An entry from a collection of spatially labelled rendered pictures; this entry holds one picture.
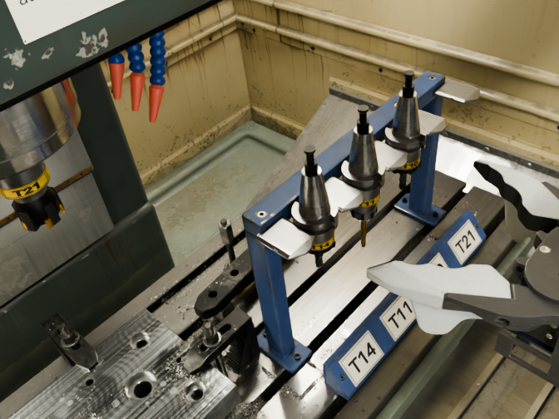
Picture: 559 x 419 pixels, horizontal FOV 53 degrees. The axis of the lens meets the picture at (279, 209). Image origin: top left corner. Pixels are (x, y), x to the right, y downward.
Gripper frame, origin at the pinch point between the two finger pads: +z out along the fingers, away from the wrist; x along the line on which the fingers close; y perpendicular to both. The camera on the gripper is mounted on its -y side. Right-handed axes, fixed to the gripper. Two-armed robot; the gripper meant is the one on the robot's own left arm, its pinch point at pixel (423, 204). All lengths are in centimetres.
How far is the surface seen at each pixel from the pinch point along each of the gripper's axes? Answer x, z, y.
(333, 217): 12.5, 19.8, 22.4
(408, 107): 33.0, 22.0, 17.0
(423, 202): 49, 27, 50
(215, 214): 42, 94, 87
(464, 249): 44, 14, 52
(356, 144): 21.6, 22.9, 17.2
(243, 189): 56, 96, 87
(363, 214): 21.6, 21.8, 29.9
